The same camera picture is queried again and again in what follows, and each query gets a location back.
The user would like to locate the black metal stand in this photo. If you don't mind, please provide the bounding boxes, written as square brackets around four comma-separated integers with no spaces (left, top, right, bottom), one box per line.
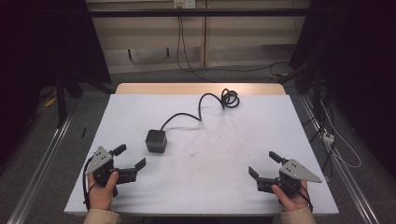
[54,70,69,129]

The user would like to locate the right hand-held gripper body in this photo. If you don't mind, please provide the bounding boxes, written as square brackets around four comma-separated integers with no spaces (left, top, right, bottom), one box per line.
[257,159,323,199]

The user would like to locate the black hanging wall cables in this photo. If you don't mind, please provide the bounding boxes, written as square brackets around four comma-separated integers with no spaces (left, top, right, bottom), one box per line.
[176,15,291,83]

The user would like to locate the black horizontal metal bar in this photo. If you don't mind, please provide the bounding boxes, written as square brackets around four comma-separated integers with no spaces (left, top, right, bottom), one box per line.
[86,7,313,19]

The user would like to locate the black curtain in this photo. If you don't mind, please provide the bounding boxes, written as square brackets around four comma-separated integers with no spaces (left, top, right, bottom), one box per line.
[289,0,396,175]
[0,0,112,166]

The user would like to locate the white cable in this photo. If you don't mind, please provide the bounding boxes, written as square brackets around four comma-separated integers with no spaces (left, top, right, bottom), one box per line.
[319,100,362,170]

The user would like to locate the white table mat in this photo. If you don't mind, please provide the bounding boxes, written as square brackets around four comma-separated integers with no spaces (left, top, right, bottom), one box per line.
[63,93,340,217]

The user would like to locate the right hand-held gripper black cable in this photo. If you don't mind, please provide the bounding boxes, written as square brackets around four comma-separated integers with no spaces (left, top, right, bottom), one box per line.
[285,178,314,213]

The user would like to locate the metal floor rail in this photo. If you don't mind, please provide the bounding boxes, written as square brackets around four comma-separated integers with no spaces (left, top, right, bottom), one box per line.
[298,92,381,224]
[7,114,77,224]

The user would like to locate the black cube power adapter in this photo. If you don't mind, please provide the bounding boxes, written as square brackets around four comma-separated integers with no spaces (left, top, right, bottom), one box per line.
[145,129,168,154]

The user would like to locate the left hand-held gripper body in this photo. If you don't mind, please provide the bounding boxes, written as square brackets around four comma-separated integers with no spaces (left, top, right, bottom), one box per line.
[85,145,138,198]

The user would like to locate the person's left hand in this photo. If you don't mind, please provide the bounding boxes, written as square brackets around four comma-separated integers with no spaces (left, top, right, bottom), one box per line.
[87,170,120,212]

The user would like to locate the white power plug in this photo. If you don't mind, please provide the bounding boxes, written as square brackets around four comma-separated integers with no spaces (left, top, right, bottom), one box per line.
[322,131,336,147]

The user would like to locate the white wall socket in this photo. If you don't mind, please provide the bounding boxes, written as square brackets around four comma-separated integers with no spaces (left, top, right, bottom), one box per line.
[173,0,197,9]

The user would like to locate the left hand-held gripper black cable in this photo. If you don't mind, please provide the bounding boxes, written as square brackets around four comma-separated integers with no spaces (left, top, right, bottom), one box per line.
[81,156,98,213]

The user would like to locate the hand-held gripper black cable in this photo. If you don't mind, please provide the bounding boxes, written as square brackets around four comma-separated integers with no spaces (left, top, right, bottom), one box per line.
[81,156,98,213]
[285,178,314,213]

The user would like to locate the black adapter cable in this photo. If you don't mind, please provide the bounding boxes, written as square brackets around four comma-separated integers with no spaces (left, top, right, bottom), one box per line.
[160,88,241,132]

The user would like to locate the yellow floor tape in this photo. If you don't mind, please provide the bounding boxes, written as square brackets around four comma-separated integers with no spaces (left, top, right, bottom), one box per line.
[44,95,58,108]

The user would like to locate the wooden table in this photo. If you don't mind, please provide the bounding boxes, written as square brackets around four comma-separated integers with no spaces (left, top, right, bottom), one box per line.
[114,82,287,96]

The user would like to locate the person's right hand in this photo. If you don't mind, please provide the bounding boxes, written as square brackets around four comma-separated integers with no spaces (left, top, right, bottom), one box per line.
[271,179,313,213]

